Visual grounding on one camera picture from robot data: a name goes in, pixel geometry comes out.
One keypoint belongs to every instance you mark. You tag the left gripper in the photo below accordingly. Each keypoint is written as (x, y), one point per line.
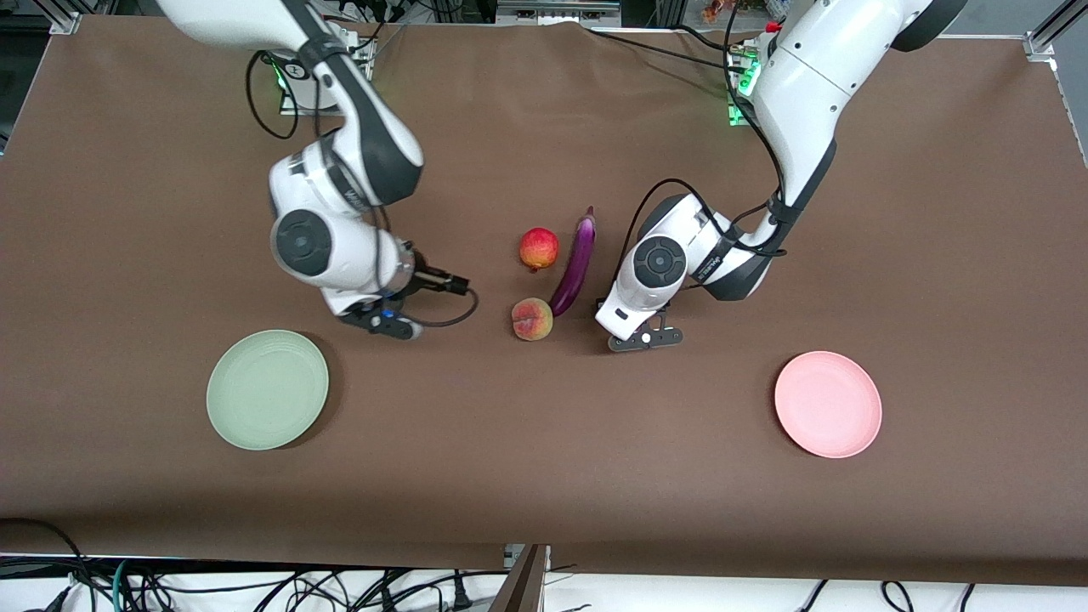
(599, 303)

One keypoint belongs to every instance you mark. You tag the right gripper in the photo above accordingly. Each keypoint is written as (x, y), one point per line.
(424, 274)

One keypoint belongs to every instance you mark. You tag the long purple eggplant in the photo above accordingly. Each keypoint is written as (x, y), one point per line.
(576, 263)

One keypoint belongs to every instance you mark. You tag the pink fuzzy peach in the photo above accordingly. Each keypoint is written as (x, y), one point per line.
(532, 320)

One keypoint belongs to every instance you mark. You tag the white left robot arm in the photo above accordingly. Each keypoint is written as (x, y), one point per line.
(807, 85)

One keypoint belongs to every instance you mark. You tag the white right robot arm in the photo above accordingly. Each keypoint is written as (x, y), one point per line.
(323, 246)

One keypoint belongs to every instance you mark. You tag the brown table cover sheet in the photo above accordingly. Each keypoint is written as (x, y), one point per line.
(510, 476)

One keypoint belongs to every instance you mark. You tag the pale green ribbed plate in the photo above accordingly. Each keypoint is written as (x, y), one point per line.
(267, 389)

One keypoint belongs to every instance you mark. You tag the pink round plate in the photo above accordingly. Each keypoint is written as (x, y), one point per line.
(827, 405)

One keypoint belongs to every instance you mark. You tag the grey metal box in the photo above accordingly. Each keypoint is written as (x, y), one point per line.
(557, 13)

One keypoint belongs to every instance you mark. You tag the small orange toy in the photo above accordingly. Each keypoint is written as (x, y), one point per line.
(712, 10)

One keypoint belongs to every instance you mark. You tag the aluminium corner profile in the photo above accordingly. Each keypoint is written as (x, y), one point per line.
(1050, 30)

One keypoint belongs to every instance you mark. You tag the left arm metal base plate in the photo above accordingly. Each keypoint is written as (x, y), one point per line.
(738, 102)

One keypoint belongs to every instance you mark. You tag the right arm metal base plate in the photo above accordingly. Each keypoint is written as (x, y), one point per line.
(367, 51)

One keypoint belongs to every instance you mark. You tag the white metal bracket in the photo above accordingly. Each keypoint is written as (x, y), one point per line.
(514, 557)

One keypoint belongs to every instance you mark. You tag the aluminium frame profile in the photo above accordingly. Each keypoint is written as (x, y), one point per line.
(520, 586)

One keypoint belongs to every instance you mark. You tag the small aluminium corner bracket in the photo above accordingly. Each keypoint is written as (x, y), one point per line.
(66, 23)

